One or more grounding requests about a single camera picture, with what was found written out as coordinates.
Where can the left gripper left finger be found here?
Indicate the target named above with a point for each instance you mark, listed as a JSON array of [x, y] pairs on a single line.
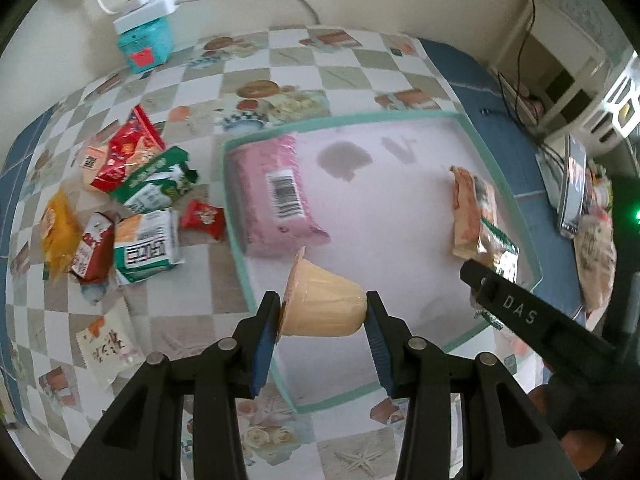
[[139, 435]]

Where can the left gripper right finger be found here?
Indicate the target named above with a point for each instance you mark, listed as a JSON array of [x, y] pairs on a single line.
[[504, 436]]

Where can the white chinese-text snack bag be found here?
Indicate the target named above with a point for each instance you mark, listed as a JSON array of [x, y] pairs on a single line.
[[109, 346]]

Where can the green white cracker packet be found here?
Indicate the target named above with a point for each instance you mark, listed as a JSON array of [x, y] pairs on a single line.
[[145, 245]]

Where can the orange biscuit packet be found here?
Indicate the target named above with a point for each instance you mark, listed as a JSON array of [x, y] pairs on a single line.
[[474, 206]]

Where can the cream jelly cup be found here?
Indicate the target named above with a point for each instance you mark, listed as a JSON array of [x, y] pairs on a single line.
[[319, 303]]

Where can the yellow soft bread bag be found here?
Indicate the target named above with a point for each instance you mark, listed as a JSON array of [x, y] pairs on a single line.
[[60, 235]]

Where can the small red candy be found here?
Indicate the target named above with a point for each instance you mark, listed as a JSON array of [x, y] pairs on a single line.
[[202, 217]]

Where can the green mung biscuit pack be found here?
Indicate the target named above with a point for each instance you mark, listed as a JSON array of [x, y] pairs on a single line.
[[157, 184]]

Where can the pink snack bag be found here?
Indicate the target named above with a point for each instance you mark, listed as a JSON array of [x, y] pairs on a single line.
[[274, 211]]

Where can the bun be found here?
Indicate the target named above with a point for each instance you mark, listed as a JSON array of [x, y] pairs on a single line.
[[97, 162]]

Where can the red foil snack bag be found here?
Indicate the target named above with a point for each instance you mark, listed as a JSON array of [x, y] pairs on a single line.
[[134, 144]]

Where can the round cookie clear packet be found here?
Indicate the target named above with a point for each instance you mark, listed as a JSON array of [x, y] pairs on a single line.
[[497, 251]]

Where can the paper bag with print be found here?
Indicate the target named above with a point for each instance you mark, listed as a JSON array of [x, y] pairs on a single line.
[[595, 256]]

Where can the red white snack box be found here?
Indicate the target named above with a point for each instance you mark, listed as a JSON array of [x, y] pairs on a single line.
[[95, 252]]

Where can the patterned checkered tablecloth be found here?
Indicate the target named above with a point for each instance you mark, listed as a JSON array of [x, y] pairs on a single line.
[[223, 88]]

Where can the smartphone on stand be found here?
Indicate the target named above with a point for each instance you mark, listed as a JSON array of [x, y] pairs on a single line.
[[564, 175]]

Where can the teal shallow tray box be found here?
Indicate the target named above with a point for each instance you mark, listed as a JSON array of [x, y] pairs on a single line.
[[391, 229]]

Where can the teal cube toy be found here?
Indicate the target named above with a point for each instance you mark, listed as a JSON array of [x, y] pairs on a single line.
[[147, 45]]

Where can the white power strip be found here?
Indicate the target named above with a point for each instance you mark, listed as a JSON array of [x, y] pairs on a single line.
[[149, 11]]

